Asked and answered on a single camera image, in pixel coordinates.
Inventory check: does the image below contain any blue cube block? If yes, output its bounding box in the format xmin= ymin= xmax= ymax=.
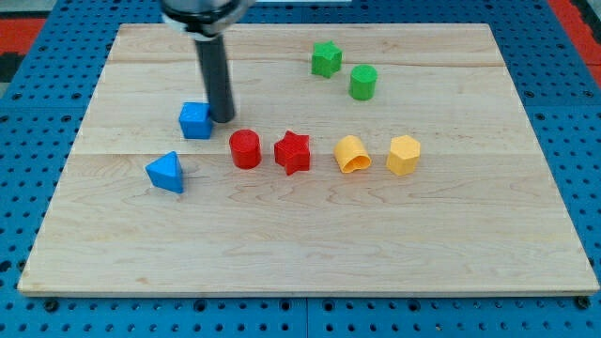
xmin=178 ymin=102 xmax=213 ymax=139

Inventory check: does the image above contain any yellow hexagon block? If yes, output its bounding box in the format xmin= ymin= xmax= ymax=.
xmin=386 ymin=135 xmax=421 ymax=176

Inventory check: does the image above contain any light wooden board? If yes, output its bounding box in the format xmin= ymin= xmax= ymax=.
xmin=18 ymin=23 xmax=599 ymax=298

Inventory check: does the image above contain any green cylinder block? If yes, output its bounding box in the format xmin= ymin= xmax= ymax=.
xmin=348 ymin=64 xmax=378 ymax=100

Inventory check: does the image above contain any blue triangle block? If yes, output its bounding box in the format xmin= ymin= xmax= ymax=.
xmin=146 ymin=151 xmax=184 ymax=193

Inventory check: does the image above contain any red cylinder block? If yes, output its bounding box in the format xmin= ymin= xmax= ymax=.
xmin=229 ymin=129 xmax=262 ymax=169

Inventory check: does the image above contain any yellow arch block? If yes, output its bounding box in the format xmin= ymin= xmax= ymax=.
xmin=333 ymin=135 xmax=372 ymax=174

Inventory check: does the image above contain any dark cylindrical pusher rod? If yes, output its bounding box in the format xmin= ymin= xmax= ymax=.
xmin=195 ymin=35 xmax=236 ymax=123

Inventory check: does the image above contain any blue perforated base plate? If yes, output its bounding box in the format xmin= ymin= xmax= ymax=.
xmin=1 ymin=0 xmax=600 ymax=337

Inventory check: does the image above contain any red star block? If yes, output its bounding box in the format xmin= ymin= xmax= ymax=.
xmin=274 ymin=131 xmax=311 ymax=176

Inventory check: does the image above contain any green star block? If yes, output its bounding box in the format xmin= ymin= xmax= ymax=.
xmin=311 ymin=40 xmax=343 ymax=78

